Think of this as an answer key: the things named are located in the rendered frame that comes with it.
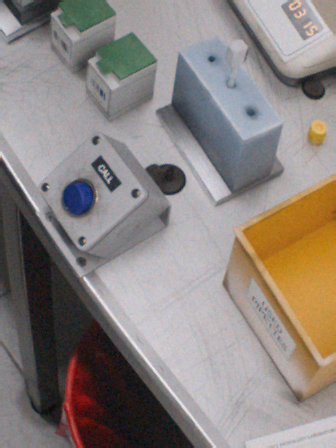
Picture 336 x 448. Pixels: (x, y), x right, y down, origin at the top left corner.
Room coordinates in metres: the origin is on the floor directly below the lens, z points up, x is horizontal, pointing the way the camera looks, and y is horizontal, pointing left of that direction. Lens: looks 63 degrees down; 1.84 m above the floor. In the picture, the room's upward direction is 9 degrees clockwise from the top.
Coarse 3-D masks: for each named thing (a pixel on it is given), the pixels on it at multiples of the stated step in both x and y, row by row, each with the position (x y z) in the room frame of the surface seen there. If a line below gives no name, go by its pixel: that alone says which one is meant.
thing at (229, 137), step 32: (192, 64) 0.58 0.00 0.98; (224, 64) 0.58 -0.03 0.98; (192, 96) 0.57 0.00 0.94; (224, 96) 0.55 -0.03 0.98; (256, 96) 0.56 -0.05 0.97; (192, 128) 0.56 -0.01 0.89; (224, 128) 0.53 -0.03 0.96; (256, 128) 0.52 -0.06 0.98; (192, 160) 0.54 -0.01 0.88; (224, 160) 0.52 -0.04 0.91; (256, 160) 0.52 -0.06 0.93; (224, 192) 0.51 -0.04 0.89
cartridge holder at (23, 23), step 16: (0, 0) 0.68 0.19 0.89; (16, 0) 0.67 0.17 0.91; (48, 0) 0.67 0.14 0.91; (64, 0) 0.69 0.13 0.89; (0, 16) 0.66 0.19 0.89; (16, 16) 0.66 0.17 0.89; (32, 16) 0.66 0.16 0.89; (48, 16) 0.67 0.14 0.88; (0, 32) 0.65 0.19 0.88; (16, 32) 0.65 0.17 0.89
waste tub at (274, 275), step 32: (320, 192) 0.48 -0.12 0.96; (256, 224) 0.44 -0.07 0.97; (288, 224) 0.47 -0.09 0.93; (320, 224) 0.49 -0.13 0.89; (256, 256) 0.41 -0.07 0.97; (288, 256) 0.46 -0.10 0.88; (320, 256) 0.47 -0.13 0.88; (256, 288) 0.40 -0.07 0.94; (288, 288) 0.43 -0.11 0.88; (320, 288) 0.44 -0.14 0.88; (256, 320) 0.39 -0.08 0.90; (288, 320) 0.37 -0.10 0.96; (320, 320) 0.41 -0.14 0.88; (288, 352) 0.36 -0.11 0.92; (320, 352) 0.38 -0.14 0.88; (288, 384) 0.35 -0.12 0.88; (320, 384) 0.34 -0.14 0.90
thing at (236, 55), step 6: (234, 42) 0.56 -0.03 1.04; (240, 42) 0.56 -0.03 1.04; (228, 48) 0.56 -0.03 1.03; (234, 48) 0.56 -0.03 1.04; (240, 48) 0.56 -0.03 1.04; (246, 48) 0.56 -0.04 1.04; (228, 54) 0.56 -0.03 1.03; (234, 54) 0.55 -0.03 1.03; (240, 54) 0.56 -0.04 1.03; (246, 54) 0.56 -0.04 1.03; (228, 60) 0.56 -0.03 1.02; (234, 60) 0.55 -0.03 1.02; (240, 60) 0.56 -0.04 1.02; (234, 66) 0.55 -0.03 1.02
